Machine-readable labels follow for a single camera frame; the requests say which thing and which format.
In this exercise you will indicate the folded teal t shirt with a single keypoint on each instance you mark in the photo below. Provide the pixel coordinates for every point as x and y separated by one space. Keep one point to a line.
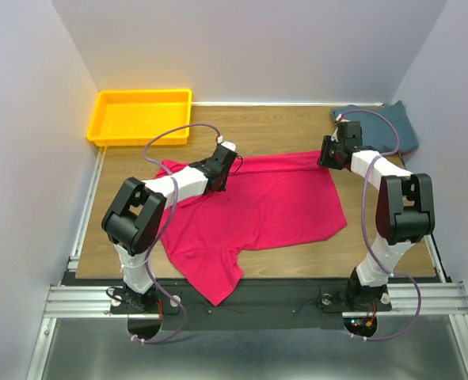
376 132

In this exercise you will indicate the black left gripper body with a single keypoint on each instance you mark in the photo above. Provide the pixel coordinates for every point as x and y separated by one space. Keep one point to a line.
225 176

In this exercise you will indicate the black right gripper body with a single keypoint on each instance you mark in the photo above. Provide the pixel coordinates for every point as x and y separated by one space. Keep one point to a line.
338 146

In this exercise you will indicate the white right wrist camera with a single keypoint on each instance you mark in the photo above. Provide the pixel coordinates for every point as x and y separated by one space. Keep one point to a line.
339 118

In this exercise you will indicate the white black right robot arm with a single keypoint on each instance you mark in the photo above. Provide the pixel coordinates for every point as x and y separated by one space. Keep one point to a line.
404 212

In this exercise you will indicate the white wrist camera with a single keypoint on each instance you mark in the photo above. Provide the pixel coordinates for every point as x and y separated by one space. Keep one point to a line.
227 144
339 118

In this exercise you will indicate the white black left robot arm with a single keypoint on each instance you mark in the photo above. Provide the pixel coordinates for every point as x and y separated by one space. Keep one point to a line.
133 222

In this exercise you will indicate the pink t shirt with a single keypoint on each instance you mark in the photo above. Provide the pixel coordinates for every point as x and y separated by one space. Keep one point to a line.
272 201

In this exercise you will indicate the aluminium frame rails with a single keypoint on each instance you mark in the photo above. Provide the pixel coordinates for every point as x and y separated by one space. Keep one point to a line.
90 302

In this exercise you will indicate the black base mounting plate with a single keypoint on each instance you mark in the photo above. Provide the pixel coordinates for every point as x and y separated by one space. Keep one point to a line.
254 305

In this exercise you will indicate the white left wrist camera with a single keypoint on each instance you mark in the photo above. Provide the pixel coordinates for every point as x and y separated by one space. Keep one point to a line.
227 144

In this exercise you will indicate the yellow plastic tray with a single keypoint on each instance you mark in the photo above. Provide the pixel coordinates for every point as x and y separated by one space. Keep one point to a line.
132 117

